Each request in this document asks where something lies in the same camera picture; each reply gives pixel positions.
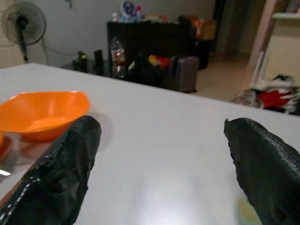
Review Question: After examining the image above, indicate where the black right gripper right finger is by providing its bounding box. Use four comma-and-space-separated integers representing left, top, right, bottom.
224, 118, 300, 225

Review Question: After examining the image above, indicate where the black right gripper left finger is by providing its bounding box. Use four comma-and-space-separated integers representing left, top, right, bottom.
0, 115, 102, 225

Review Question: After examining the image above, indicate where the silver metal fork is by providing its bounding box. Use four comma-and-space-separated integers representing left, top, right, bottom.
0, 150, 18, 177

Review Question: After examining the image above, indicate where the orange plastic bowl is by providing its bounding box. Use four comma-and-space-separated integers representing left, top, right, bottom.
0, 90, 91, 142

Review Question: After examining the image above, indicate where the red and white clothes pile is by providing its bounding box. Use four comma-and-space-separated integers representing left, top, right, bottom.
231, 75, 300, 115

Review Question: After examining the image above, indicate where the grey suitcase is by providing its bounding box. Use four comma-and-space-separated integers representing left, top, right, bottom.
174, 56, 200, 93

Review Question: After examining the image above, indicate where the white shelf unit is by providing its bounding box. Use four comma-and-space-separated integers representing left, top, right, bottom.
249, 13, 300, 89

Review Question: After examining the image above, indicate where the black speaker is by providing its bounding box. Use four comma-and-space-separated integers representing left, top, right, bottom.
93, 49, 104, 73

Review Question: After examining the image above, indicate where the clear plastic snack bag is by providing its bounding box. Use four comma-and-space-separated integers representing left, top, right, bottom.
110, 37, 128, 78

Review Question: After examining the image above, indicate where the black bag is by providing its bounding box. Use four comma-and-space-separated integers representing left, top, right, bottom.
127, 54, 165, 87

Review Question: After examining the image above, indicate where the cardboard box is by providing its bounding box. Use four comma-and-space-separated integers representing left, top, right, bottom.
199, 20, 217, 41

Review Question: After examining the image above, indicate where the red yellow toy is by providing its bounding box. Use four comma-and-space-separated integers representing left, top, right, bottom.
148, 55, 172, 70

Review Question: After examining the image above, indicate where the white standing fan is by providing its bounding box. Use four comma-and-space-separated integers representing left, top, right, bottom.
1, 1, 47, 62

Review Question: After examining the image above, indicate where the black cabinet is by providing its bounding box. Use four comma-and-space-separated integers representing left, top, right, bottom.
106, 20, 196, 78

